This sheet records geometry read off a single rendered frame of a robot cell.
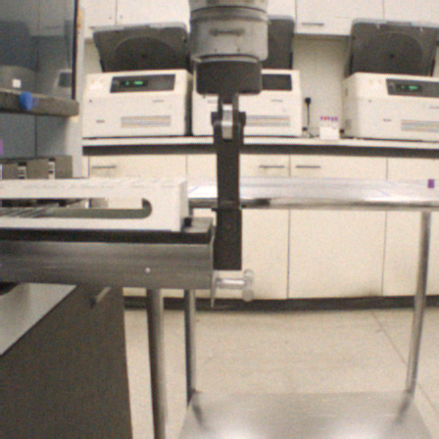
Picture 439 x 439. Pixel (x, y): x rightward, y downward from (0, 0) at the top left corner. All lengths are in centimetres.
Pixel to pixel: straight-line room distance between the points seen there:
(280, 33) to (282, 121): 56
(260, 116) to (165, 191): 236
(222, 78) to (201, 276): 21
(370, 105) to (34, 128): 207
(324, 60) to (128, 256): 310
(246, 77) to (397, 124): 245
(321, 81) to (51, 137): 256
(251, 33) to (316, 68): 300
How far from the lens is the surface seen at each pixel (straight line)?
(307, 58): 364
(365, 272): 310
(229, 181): 63
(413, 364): 151
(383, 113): 305
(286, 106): 298
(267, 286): 305
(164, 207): 63
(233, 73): 64
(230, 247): 67
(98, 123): 307
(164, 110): 299
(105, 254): 63
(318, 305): 316
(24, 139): 130
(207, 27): 64
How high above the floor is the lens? 92
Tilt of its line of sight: 8 degrees down
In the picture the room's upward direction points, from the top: straight up
